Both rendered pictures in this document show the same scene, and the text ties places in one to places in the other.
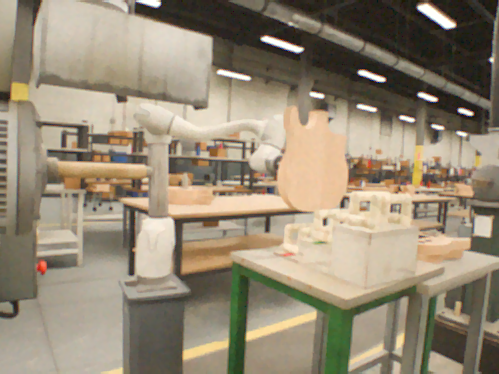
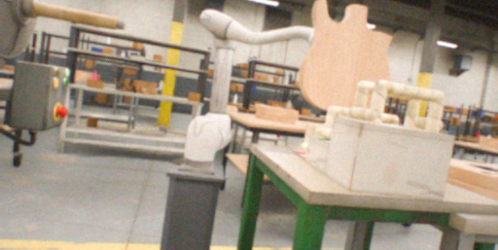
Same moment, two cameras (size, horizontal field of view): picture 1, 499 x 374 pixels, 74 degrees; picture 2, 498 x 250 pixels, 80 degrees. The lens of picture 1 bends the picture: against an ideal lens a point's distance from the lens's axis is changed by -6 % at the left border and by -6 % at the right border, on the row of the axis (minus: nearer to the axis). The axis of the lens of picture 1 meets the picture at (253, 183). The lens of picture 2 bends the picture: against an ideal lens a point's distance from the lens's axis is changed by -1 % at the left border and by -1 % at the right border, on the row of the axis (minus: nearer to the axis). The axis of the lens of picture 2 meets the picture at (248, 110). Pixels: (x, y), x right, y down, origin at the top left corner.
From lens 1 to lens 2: 47 cm
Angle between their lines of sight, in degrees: 23
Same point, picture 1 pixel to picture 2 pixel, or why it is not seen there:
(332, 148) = (370, 48)
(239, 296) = (251, 187)
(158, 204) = (217, 101)
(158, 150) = (222, 53)
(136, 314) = (172, 189)
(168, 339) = (197, 219)
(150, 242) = (195, 128)
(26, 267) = (39, 103)
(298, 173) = (321, 68)
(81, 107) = not seen: hidden behind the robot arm
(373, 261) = (365, 160)
